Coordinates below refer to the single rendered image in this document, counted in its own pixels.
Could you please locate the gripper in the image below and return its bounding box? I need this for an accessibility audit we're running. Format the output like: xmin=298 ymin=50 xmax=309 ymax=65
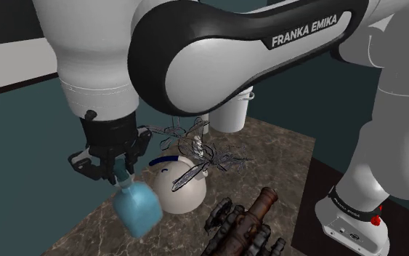
xmin=67 ymin=109 xmax=153 ymax=185

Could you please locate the white cylindrical pot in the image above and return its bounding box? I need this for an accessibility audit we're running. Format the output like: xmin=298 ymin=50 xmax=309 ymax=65
xmin=200 ymin=113 xmax=211 ymax=135

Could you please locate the blue bottle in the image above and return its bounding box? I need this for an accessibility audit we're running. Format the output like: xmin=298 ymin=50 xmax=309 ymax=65
xmin=112 ymin=158 xmax=165 ymax=239

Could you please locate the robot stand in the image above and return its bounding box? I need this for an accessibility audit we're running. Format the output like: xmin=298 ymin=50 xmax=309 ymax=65
xmin=291 ymin=156 xmax=409 ymax=256

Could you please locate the white kettle with blue handle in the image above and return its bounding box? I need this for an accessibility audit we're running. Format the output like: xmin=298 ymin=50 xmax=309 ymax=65
xmin=148 ymin=153 xmax=209 ymax=215

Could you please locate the brown toy cannon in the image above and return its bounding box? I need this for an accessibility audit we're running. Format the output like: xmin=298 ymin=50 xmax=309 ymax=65
xmin=199 ymin=186 xmax=287 ymax=256

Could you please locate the white bucket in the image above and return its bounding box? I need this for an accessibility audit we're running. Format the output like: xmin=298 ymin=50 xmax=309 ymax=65
xmin=209 ymin=86 xmax=256 ymax=134

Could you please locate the grey wire plant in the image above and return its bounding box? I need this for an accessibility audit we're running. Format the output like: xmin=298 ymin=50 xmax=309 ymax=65
xmin=143 ymin=116 xmax=253 ymax=193

